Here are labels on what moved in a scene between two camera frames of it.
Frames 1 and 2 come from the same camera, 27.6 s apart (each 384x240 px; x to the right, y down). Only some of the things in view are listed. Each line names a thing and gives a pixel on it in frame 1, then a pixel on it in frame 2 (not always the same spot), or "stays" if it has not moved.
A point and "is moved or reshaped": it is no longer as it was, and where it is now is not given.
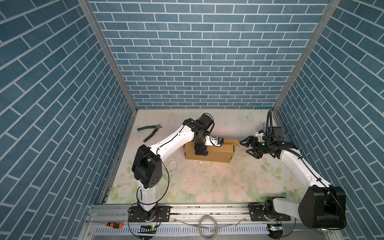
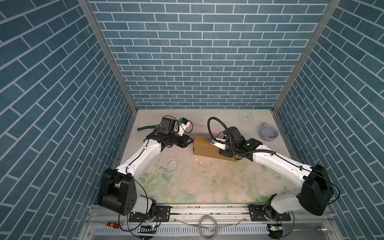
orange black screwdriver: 114,224 stays
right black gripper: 250,138 → 225,153
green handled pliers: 157,126 stays
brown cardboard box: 221,154 is moved or reshaped
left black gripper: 198,148 → 183,143
